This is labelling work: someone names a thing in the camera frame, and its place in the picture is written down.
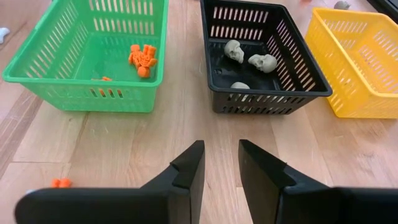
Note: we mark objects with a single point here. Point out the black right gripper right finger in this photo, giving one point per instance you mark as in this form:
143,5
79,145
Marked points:
295,205

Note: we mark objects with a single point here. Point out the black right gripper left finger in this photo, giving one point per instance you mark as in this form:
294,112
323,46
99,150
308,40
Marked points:
124,208

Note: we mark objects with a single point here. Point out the orange toy skeleton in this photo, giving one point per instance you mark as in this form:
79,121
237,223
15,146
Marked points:
106,78
138,62
61,183
306,1
150,53

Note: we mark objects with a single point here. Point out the beige toy skull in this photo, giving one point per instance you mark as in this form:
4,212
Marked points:
239,85
263,63
342,4
234,50

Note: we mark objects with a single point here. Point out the yellow plastic basket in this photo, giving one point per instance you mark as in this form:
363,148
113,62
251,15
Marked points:
357,109

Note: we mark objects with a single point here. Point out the black plastic basket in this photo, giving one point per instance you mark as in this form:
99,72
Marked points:
270,92

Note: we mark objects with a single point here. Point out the green plastic basket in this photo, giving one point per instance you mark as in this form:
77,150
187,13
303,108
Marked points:
46,96

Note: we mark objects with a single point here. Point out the white toy bone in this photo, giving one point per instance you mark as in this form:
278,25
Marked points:
3,33

